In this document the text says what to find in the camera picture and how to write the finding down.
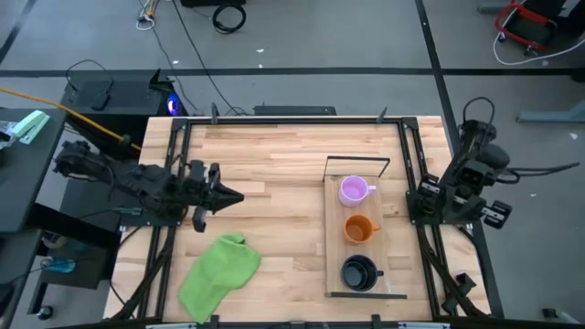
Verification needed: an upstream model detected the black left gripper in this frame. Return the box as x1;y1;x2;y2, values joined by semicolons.
185;159;245;232

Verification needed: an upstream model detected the coiled black floor cable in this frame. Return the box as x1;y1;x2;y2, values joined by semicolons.
212;3;248;35

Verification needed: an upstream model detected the mint green stapler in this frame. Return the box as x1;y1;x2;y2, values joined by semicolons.
12;109;50;145

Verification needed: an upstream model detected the black computer tower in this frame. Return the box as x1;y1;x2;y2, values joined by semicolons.
61;68;186;159

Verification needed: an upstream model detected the black enamel mug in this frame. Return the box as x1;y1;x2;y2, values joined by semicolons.
339;254;385;292

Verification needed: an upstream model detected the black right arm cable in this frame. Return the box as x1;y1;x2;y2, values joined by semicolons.
495;162;581;185

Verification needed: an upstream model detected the grey desk foot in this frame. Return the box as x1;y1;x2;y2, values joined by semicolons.
516;102;585;123

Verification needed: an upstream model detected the orange ceramic mug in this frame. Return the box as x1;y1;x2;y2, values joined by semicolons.
343;214;381;246

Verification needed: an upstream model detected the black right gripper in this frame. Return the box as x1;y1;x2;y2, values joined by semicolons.
419;178;513;228

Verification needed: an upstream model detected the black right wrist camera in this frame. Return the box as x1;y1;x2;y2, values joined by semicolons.
460;164;485;186

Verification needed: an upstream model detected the black side table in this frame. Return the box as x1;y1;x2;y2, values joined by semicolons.
0;108;69;234

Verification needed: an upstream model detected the pink plastic mug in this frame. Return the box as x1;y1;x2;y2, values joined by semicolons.
337;175;378;208

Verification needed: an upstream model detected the white floor cable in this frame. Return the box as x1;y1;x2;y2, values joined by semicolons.
492;31;585;67

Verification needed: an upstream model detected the green microfibre cloth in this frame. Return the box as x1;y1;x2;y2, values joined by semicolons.
176;233;262;324

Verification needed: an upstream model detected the black power strip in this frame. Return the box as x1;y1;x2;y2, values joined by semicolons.
253;105;337;116

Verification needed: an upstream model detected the blue bottle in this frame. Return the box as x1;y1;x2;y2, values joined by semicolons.
43;258;76;274

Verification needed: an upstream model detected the wooden shelf board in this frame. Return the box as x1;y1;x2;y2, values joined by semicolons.
322;155;408;301

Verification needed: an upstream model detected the red wheeled cart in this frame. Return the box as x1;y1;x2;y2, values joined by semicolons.
495;2;558;50

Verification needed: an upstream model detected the black table rig frame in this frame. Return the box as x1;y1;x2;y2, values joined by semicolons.
109;116;504;324

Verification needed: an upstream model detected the yellow floor cable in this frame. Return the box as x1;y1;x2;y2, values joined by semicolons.
0;86;143;152

